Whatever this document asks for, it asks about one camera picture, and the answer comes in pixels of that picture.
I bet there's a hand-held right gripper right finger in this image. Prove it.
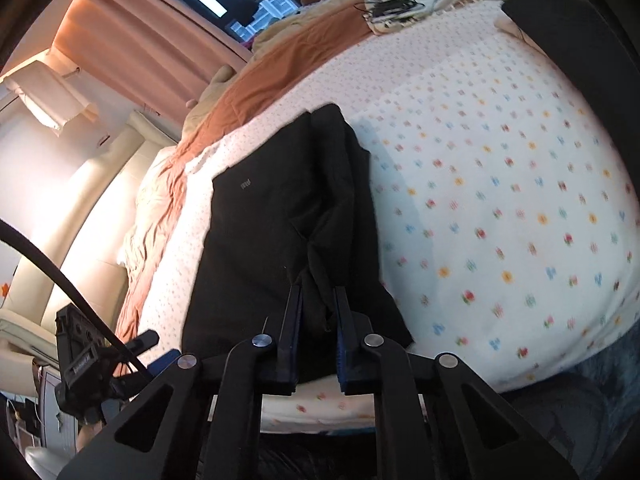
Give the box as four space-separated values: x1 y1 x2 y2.
332 286 581 480

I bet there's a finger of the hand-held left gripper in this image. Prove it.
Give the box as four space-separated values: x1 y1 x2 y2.
145 347 182 378

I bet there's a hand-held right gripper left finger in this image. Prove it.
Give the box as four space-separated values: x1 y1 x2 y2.
57 282 305 480

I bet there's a black button-up shirt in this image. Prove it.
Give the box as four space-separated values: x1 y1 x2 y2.
181 102 415 383

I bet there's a white padded headboard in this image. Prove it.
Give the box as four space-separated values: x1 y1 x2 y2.
0 110 176 361

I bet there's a white floral bed sheet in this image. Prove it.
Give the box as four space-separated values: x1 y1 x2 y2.
116 0 640 433

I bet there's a dark fuzzy rug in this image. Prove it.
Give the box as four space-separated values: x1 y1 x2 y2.
492 330 640 480

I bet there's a terracotta blanket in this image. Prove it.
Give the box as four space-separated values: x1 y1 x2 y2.
115 7 373 356

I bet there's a white hanging cloth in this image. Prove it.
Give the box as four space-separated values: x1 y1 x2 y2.
2 62 101 136

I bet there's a beige duvet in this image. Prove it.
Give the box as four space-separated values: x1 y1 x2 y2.
252 0 366 53

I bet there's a window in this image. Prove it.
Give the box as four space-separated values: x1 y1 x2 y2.
165 0 346 46

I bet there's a pink curtain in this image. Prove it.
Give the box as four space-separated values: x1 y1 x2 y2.
52 0 253 131

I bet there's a dark cloth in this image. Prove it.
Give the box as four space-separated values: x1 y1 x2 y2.
501 0 618 68

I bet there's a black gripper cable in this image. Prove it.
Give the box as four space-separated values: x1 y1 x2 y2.
0 217 151 376

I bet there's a black cable bundle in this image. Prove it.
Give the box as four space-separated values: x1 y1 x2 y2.
355 0 426 21

